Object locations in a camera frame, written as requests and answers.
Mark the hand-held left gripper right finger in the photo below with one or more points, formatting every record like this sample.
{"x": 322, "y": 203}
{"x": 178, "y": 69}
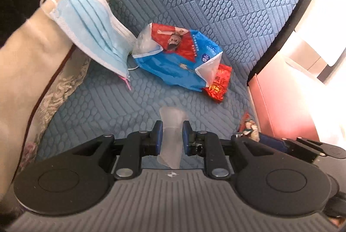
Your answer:
{"x": 187, "y": 137}

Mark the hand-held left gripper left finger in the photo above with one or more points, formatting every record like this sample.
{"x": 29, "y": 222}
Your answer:
{"x": 157, "y": 137}

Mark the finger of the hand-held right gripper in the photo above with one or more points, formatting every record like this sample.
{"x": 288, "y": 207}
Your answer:
{"x": 273, "y": 143}

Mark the clear plastic wrapper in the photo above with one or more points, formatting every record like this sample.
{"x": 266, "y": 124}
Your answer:
{"x": 171, "y": 124}

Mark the small red snack packet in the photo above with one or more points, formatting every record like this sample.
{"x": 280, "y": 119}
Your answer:
{"x": 247, "y": 122}

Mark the pink cardboard box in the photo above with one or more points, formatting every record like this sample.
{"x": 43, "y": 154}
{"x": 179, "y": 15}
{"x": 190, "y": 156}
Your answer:
{"x": 283, "y": 102}

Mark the red tea packet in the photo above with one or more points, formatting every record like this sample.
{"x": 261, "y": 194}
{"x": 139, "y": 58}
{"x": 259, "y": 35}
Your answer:
{"x": 219, "y": 86}

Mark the blue and red mask packet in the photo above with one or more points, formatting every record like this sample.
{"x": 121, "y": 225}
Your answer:
{"x": 173, "y": 59}

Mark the blue face mask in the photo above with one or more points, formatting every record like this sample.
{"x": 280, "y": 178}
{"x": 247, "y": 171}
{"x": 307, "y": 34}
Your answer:
{"x": 89, "y": 26}

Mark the blue quilted chair cover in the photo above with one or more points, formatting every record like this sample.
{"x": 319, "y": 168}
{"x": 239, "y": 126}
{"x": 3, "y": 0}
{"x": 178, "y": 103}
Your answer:
{"x": 205, "y": 5}

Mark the beige embroidered cushion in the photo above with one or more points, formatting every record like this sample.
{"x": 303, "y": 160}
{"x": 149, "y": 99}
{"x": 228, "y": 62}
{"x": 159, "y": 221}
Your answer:
{"x": 32, "y": 72}

